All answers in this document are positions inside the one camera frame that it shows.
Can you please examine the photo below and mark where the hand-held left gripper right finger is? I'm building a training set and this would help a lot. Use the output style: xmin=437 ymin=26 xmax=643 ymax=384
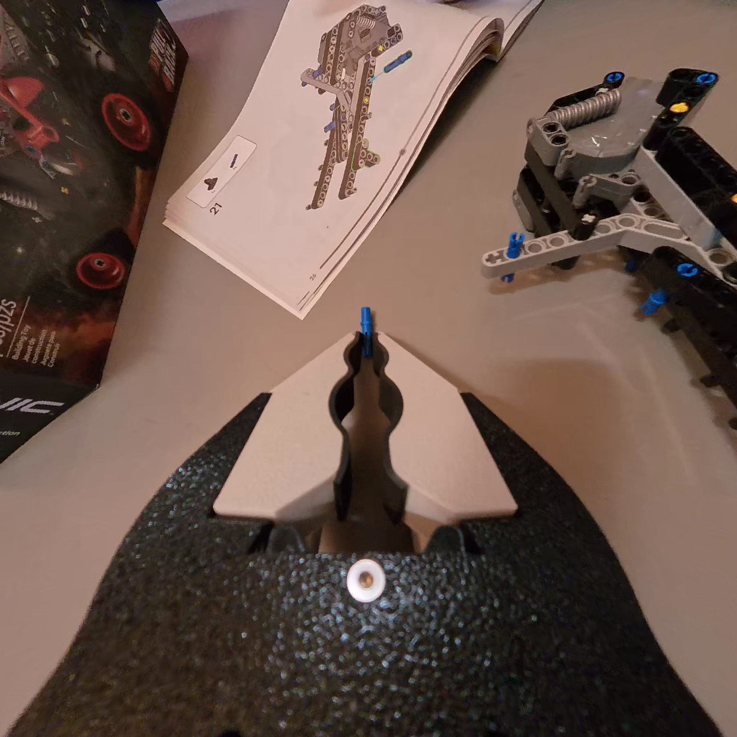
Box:
xmin=377 ymin=331 xmax=519 ymax=548

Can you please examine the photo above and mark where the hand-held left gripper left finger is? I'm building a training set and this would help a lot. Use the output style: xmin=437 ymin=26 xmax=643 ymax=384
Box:
xmin=212 ymin=331 xmax=355 ymax=539

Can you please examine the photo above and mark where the grey black brick model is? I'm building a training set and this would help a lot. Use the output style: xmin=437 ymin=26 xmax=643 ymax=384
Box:
xmin=481 ymin=68 xmax=737 ymax=430

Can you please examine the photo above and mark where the grey desk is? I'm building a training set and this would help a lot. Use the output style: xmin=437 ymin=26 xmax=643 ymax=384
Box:
xmin=0 ymin=0 xmax=737 ymax=737

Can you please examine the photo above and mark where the open instruction booklet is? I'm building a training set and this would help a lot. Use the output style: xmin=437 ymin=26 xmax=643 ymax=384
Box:
xmin=163 ymin=0 xmax=545 ymax=319

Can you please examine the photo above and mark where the dark building toy box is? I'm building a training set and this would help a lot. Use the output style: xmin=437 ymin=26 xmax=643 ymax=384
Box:
xmin=0 ymin=0 xmax=189 ymax=464

